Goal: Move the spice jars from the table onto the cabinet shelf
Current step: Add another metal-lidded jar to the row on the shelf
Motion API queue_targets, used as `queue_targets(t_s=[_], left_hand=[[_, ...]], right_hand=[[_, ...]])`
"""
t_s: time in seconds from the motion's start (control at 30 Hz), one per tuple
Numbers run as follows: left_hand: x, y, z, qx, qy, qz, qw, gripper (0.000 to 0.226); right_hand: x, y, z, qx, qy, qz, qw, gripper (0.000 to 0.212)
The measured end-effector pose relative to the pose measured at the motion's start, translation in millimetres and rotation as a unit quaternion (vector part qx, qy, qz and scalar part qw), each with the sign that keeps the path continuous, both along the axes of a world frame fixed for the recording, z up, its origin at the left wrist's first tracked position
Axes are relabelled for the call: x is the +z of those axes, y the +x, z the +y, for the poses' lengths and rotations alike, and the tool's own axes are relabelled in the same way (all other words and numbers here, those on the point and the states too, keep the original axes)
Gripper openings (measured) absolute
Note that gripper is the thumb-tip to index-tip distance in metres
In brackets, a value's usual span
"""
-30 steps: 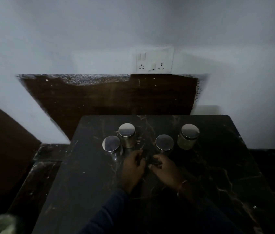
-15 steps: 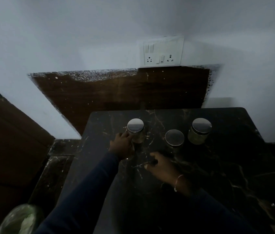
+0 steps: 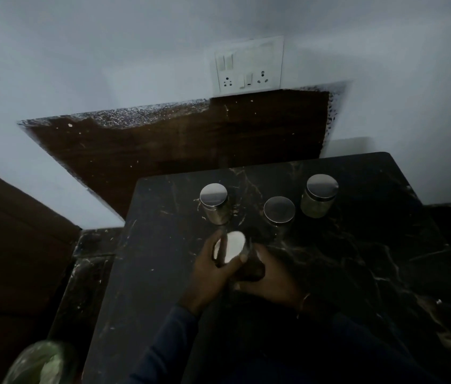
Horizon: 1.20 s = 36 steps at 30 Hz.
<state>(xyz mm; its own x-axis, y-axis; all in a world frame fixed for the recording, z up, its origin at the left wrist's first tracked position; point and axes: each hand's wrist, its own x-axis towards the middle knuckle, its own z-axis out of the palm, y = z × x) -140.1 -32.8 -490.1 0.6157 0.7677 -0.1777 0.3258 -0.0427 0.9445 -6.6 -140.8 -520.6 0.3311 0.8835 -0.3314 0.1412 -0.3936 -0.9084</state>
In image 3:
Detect person's left hand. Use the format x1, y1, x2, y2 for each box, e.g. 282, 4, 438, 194
178, 229, 250, 316

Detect person's right hand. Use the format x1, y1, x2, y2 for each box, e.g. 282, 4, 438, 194
233, 243, 306, 313

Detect cloves jar steel lid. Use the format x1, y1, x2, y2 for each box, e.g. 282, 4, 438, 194
212, 230, 266, 283

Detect black pepper jar steel lid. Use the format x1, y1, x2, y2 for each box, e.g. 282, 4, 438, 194
263, 195, 296, 236

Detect fennel jar steel lid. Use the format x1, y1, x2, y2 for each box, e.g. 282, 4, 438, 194
300, 173, 340, 219

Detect person's left forearm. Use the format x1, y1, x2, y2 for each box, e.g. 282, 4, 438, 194
123, 301, 200, 384

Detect green glass container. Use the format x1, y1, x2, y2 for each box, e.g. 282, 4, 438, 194
2, 340, 79, 384

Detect red thread bracelet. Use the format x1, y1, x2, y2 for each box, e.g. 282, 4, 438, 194
296, 292, 312, 319

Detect dark brown wooden wall panel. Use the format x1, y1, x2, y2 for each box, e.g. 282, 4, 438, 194
17, 82, 348, 220

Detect white wall socket switch panel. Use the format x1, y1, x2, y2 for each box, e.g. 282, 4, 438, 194
209, 35, 285, 97

